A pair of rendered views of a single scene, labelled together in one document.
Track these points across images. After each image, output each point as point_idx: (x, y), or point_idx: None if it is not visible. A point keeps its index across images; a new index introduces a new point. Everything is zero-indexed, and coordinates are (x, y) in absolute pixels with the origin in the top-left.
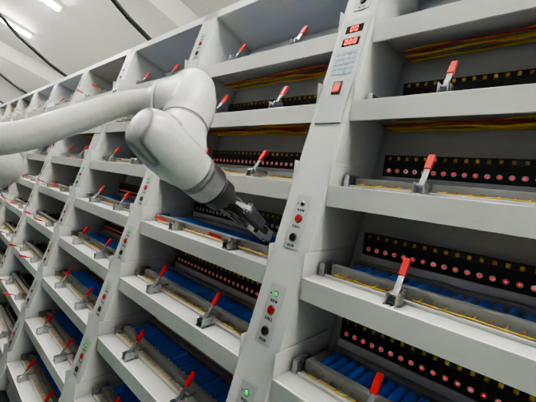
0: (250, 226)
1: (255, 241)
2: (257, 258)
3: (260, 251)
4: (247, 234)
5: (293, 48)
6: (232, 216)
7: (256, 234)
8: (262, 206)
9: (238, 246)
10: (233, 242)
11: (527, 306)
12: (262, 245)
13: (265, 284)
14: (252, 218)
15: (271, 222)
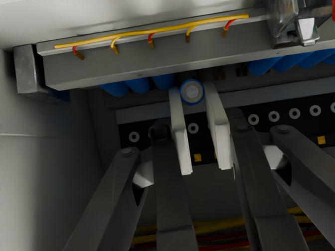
0: (215, 133)
1: (254, 62)
2: (66, 12)
3: (111, 48)
4: (333, 64)
5: None
6: (307, 176)
7: (208, 99)
8: (331, 152)
9: (246, 15)
10: (276, 20)
11: None
12: (144, 73)
13: None
14: (68, 243)
15: (258, 127)
